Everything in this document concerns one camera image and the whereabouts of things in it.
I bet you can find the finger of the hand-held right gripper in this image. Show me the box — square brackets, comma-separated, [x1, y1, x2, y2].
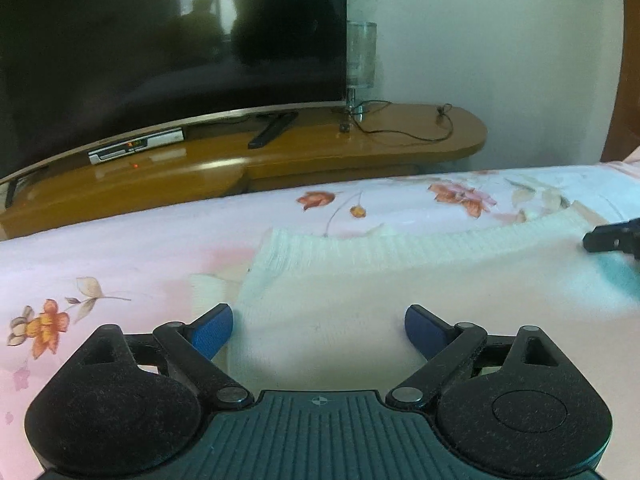
[582, 218, 640, 261]

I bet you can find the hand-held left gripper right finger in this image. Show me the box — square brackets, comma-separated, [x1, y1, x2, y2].
[385, 304, 569, 409]

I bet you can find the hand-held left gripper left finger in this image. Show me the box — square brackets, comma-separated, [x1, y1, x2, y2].
[80, 302, 254, 412]

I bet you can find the white knit sweater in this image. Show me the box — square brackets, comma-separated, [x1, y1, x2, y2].
[190, 208, 640, 394]

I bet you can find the pink floral bed sheet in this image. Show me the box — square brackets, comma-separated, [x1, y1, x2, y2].
[0, 147, 640, 480]

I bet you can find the brown wooden door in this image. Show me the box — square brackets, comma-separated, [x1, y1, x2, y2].
[602, 0, 640, 164]

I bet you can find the wooden television cabinet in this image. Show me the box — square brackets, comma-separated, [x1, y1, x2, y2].
[0, 102, 489, 241]

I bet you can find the silver set-top box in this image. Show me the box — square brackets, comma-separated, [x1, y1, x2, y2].
[88, 127, 185, 166]

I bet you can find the clear glass vase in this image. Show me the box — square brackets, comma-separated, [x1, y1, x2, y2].
[344, 20, 379, 124]

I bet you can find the black curved television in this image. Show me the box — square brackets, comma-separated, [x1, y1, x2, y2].
[0, 0, 349, 209]

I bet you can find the black lamp cable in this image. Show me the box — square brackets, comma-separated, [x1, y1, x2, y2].
[339, 101, 454, 144]

